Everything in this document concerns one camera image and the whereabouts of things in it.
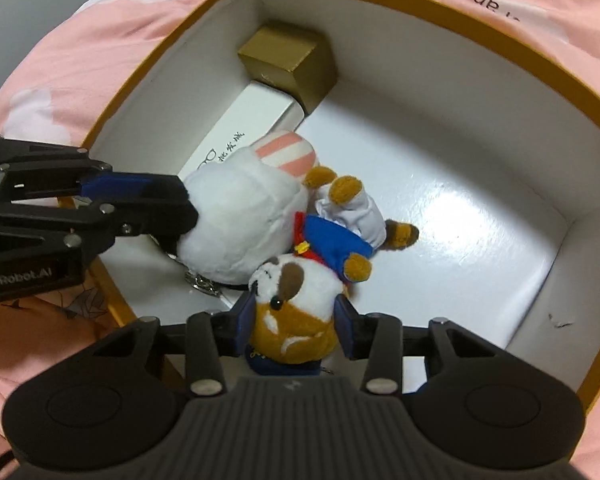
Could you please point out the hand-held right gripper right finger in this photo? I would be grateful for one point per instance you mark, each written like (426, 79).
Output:
(342, 327)

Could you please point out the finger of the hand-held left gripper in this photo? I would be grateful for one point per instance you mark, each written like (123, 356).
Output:
(160, 215)
(115, 186)

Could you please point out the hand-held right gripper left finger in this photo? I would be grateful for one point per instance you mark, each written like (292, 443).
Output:
(245, 320)

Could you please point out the brown dog plush blue outfit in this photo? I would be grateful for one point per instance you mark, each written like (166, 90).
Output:
(300, 300)

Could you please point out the white rabbit plush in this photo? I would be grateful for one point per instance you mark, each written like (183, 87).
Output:
(240, 210)

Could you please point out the white eyeglass case box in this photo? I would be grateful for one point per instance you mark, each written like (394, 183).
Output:
(250, 120)

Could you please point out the orange cardboard box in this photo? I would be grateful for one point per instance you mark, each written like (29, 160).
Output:
(455, 185)

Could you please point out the small gold box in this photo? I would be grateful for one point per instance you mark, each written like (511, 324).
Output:
(280, 55)

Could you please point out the pink floral cloth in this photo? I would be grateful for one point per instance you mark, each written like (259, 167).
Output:
(40, 320)

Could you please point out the pink printed duvet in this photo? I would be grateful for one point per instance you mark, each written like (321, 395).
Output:
(80, 60)

